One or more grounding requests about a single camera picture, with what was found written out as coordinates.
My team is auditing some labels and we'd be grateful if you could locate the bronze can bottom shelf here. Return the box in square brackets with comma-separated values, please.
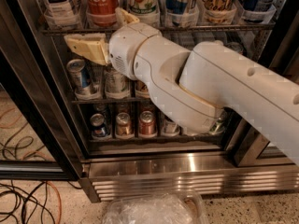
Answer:
[116, 112, 133, 136]

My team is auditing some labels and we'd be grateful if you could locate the white black tea can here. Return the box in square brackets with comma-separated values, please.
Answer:
[43, 0, 81, 30]

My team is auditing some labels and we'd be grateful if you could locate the clear plastic bin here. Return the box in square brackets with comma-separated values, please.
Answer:
[101, 189, 209, 224]

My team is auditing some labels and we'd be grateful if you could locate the white silver can middle front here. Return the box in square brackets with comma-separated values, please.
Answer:
[105, 65, 129, 94]

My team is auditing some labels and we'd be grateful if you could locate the blue silver can middle front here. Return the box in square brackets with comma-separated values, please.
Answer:
[66, 59, 95, 95]

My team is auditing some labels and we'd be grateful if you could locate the brown bottle white cap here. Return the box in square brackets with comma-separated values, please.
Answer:
[162, 116, 179, 134]

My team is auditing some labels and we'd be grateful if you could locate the blue pepsi can bottom shelf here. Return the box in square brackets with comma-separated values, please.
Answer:
[90, 113, 110, 138]

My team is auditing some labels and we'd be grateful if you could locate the red coke can top shelf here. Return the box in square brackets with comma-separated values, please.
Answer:
[87, 0, 119, 27]

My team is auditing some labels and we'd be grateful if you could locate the blue silver can top shelf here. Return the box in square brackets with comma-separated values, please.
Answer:
[165, 0, 197, 28]

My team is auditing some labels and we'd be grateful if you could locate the green can bottom shelf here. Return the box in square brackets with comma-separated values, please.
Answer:
[209, 111, 228, 135]

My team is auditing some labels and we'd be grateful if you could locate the red can bottom shelf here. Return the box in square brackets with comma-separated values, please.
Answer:
[138, 110, 156, 135]

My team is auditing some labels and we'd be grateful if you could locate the orange cable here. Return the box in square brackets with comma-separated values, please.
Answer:
[46, 180, 64, 224]

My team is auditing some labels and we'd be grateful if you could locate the stainless steel glass-door fridge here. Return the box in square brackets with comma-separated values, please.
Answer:
[0, 0, 298, 203]

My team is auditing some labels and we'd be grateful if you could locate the white green 7up can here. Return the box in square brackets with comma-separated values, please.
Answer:
[127, 0, 158, 25]

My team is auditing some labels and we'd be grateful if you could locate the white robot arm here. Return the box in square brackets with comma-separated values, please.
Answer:
[64, 22, 299, 164]

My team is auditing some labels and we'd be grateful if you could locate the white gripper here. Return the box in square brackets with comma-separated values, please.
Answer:
[64, 7, 162, 80]

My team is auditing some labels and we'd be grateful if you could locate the gold can middle front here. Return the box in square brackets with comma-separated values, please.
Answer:
[135, 80, 149, 93]

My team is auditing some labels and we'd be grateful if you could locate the red coke can middle rear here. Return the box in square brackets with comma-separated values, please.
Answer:
[226, 42, 244, 54]

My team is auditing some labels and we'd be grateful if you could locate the black cable bundle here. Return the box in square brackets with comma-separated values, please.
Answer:
[0, 180, 57, 224]

